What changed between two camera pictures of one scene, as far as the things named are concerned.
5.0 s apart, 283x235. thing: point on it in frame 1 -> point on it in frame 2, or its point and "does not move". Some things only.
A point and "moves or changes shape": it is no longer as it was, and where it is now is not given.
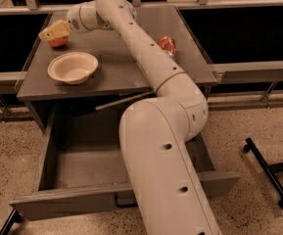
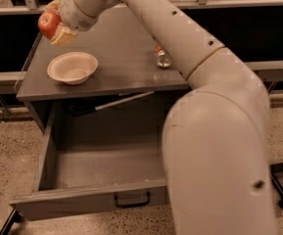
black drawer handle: [123, 205] does not move
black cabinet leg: [14, 216] does not move
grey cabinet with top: [97, 105] does not move
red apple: [59, 42] moves or changes shape
